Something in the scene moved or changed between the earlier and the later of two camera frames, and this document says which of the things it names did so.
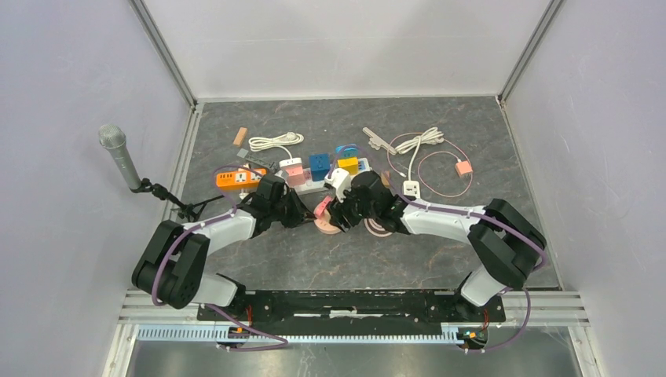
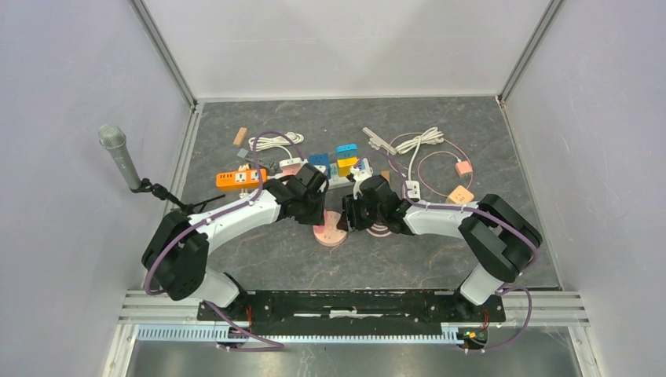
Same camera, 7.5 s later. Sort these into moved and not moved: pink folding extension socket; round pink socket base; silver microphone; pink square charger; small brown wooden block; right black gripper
Moved: round pink socket base; pink folding extension socket
Not moved: right black gripper; silver microphone; small brown wooden block; pink square charger
